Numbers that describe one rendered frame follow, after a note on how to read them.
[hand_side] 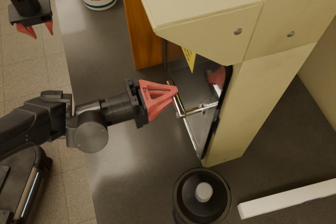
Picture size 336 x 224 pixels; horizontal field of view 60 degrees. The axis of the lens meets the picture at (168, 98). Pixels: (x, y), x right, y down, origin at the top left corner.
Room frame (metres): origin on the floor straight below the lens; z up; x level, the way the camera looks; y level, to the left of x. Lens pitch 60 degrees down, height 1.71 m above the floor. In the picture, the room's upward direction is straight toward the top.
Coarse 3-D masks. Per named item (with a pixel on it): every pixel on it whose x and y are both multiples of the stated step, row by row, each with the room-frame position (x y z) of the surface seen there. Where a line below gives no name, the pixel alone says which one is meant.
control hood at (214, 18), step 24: (144, 0) 0.23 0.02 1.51; (168, 0) 0.23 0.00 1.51; (192, 0) 0.23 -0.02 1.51; (216, 0) 0.23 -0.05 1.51; (240, 0) 0.23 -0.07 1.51; (168, 24) 0.20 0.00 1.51; (192, 24) 0.20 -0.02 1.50; (216, 24) 0.21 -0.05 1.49; (240, 24) 0.22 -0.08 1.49; (192, 48) 0.20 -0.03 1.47; (216, 48) 0.21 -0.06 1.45; (240, 48) 0.22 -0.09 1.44
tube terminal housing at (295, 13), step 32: (288, 0) 0.24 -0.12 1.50; (320, 0) 0.25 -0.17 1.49; (256, 32) 0.23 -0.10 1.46; (288, 32) 0.24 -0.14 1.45; (320, 32) 0.26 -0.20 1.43; (256, 64) 0.23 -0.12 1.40; (288, 64) 0.25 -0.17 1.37; (224, 96) 0.24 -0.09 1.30; (256, 96) 0.24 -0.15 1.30; (224, 128) 0.23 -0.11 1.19; (256, 128) 0.26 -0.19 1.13; (224, 160) 0.24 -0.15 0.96
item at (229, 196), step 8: (192, 168) 0.16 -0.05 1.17; (200, 168) 0.16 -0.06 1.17; (208, 168) 0.16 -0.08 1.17; (176, 184) 0.13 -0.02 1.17; (224, 184) 0.13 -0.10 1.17; (176, 192) 0.12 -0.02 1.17; (176, 200) 0.10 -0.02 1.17; (176, 208) 0.09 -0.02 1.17; (176, 216) 0.09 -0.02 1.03; (184, 216) 0.08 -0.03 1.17; (224, 216) 0.08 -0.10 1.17
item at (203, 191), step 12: (192, 180) 0.13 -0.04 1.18; (204, 180) 0.13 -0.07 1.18; (216, 180) 0.13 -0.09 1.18; (180, 192) 0.11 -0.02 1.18; (192, 192) 0.11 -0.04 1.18; (204, 192) 0.11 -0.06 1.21; (216, 192) 0.11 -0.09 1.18; (180, 204) 0.09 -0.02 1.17; (192, 204) 0.09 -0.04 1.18; (204, 204) 0.09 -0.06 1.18; (216, 204) 0.09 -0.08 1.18; (192, 216) 0.07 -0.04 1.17; (204, 216) 0.07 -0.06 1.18; (216, 216) 0.07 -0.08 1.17
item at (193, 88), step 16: (176, 48) 0.42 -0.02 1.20; (176, 64) 0.42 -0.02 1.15; (208, 64) 0.28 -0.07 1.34; (176, 80) 0.41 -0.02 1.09; (192, 80) 0.33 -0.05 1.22; (208, 80) 0.27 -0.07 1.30; (224, 80) 0.23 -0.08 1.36; (192, 96) 0.32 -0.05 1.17; (208, 96) 0.26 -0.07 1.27; (208, 112) 0.25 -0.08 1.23; (192, 128) 0.29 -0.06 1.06; (208, 128) 0.23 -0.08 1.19
